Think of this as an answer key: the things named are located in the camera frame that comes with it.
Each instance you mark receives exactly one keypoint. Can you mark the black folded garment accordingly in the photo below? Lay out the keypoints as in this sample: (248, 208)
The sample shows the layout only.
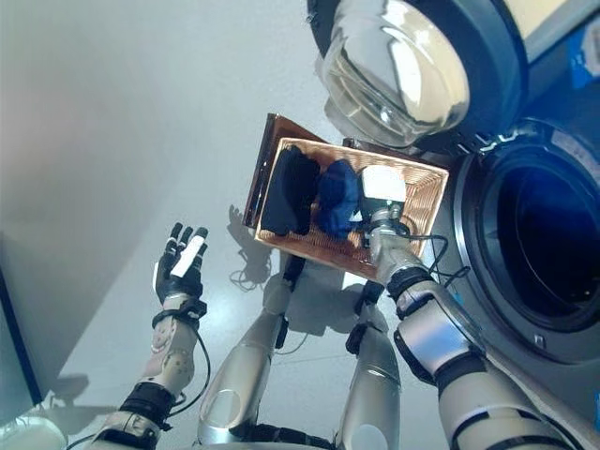
(290, 192)

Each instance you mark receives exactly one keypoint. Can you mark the brown acrylic stand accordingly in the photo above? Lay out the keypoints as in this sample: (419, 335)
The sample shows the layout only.
(262, 154)

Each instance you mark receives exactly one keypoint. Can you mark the silver robot leg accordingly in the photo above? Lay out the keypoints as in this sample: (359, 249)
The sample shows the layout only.
(375, 375)
(244, 365)

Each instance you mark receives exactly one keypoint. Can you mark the silver robot torso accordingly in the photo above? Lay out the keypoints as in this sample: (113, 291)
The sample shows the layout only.
(281, 438)

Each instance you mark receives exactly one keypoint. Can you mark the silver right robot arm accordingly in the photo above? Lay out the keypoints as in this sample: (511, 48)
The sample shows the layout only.
(431, 342)

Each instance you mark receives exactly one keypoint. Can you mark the silver left robot leg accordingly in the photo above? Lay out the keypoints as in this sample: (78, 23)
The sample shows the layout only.
(244, 365)

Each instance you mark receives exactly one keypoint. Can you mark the blue white code label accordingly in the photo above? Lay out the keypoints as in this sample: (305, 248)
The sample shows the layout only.
(586, 58)

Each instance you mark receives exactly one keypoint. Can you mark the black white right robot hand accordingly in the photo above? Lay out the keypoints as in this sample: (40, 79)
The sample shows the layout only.
(382, 185)

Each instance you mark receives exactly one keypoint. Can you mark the round glass washer door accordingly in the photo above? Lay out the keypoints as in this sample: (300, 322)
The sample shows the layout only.
(492, 56)

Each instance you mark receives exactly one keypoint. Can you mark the white appliance enclosure frame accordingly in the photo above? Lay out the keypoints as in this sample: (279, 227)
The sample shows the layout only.
(548, 42)

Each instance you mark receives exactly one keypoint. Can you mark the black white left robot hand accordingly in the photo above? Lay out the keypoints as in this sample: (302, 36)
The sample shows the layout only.
(180, 281)

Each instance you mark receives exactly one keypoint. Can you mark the blue garment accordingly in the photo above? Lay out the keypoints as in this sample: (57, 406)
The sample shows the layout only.
(335, 197)

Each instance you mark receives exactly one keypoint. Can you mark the rectangular wicker laundry basket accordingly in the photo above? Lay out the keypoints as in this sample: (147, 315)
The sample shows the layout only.
(422, 197)

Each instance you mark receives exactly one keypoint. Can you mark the silver right robot leg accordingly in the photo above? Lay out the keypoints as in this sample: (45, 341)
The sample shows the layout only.
(375, 375)

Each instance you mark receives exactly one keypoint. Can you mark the grey front-load washing machine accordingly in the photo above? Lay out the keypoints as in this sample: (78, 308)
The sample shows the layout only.
(473, 234)

